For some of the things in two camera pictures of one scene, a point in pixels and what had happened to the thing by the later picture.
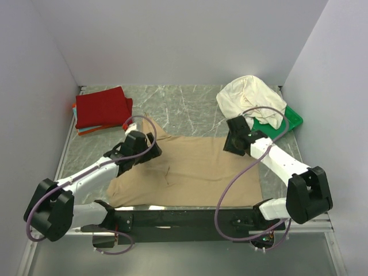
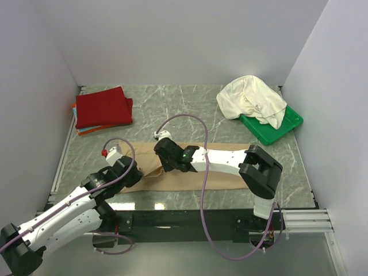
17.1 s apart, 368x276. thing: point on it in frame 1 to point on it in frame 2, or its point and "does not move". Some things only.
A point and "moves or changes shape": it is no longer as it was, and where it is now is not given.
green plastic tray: (291, 119) does not move
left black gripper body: (152, 148) to (134, 173)
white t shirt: (249, 95) does not move
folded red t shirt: (106, 107) does not move
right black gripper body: (230, 142) to (162, 150)
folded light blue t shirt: (74, 110) does not move
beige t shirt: (191, 171) moves or changes shape
